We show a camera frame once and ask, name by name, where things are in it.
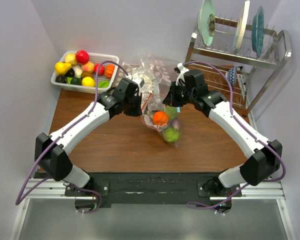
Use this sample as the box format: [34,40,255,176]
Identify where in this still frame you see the aluminium rail frame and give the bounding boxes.
[10,180,296,240]

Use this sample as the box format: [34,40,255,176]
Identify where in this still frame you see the yellow pear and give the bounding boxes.
[54,62,72,76]

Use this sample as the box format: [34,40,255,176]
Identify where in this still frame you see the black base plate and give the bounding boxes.
[59,172,250,212]

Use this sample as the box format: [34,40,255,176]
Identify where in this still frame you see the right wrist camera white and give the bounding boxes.
[174,62,189,86]

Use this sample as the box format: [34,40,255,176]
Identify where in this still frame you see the clear bag orange zipper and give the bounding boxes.
[139,92,182,148]

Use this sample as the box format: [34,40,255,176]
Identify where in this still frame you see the cream blue rimmed plate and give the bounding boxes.
[232,0,250,54]

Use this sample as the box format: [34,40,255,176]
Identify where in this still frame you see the light green floral plate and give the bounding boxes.
[198,0,216,47]

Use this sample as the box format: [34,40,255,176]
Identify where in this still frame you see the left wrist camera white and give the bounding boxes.
[126,74,145,88]

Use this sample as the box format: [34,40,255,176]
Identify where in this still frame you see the brown kiwi potato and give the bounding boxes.
[80,71,94,79]

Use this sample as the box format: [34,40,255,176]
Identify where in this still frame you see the dark purple fruit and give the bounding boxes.
[55,75,68,84]

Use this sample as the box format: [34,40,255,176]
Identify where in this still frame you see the small orange tangerine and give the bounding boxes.
[153,111,169,126]

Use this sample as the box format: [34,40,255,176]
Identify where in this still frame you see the steel dish rack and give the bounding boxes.
[185,16,292,118]

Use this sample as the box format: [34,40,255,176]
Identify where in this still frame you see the clear bag pink dots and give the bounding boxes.
[133,48,180,97]

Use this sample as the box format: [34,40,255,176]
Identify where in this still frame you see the clear bag white dots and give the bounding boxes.
[112,62,139,87]

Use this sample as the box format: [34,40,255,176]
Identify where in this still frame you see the blue zigzag bowl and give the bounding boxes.
[226,67,238,87]

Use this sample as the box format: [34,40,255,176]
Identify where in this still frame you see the red apple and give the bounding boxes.
[75,50,90,65]

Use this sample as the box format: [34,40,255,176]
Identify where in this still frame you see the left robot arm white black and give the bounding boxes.
[35,76,145,196]

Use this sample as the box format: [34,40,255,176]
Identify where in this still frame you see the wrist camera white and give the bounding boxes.
[126,74,145,88]
[174,62,189,86]

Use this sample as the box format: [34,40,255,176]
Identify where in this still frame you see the orange toy pumpkin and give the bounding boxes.
[104,64,115,79]

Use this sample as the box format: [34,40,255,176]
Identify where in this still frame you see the red strawberry toy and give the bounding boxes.
[93,63,105,76]

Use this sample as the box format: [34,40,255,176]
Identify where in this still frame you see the purple eggplant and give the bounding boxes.
[170,118,181,131]

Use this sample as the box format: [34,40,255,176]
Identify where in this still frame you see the grey toy fish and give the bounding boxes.
[142,106,155,125]

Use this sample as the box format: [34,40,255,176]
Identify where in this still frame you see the green toy pepper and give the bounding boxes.
[97,80,110,89]

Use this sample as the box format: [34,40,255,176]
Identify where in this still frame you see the pale yellow apple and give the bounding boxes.
[64,53,78,66]

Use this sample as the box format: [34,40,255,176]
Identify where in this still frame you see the yellow lemon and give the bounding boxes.
[81,76,96,87]

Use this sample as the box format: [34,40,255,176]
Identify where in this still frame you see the peach toy fruit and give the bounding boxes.
[81,61,95,73]

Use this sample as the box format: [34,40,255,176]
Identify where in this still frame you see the white garlic toy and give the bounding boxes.
[72,65,83,78]

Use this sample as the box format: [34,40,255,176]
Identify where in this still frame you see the white plastic fruit basket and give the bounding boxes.
[50,50,119,94]

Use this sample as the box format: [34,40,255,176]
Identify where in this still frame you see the green apple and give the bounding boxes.
[163,127,180,143]

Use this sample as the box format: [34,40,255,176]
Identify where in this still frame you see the teal plate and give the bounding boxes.
[251,5,264,59]

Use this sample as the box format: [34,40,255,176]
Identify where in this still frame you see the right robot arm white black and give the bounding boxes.
[163,70,283,197]

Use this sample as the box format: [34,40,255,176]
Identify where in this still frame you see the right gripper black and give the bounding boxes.
[163,81,196,107]

